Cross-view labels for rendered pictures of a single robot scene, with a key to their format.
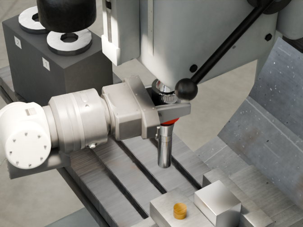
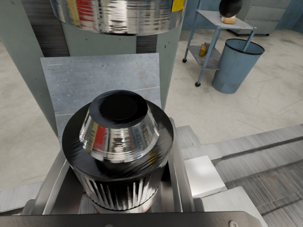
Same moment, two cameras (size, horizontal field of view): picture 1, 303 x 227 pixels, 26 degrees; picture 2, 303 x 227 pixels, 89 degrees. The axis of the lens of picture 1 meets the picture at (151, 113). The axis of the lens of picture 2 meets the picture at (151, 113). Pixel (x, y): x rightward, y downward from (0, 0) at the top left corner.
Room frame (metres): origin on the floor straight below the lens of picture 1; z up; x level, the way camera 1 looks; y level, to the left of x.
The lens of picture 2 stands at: (0.77, 0.02, 1.30)
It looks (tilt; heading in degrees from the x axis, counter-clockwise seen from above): 45 degrees down; 282
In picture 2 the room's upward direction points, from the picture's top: 7 degrees clockwise
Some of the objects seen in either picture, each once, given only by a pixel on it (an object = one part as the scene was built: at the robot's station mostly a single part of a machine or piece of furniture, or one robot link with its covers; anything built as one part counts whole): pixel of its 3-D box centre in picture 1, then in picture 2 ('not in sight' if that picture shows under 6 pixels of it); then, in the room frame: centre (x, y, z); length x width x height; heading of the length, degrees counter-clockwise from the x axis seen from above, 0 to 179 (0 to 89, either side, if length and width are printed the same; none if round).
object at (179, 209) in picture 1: (179, 211); not in sight; (0.70, -0.05, 1.06); 0.02 x 0.02 x 0.02
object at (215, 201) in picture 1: (216, 209); (193, 181); (0.72, -0.11, 1.04); 0.06 x 0.05 x 0.06; 33
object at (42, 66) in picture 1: (58, 66); not in sight; (1.12, 0.20, 1.04); 0.22 x 0.12 x 0.20; 42
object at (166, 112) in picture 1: (172, 113); (176, 165); (0.77, -0.03, 1.21); 0.06 x 0.02 x 0.03; 109
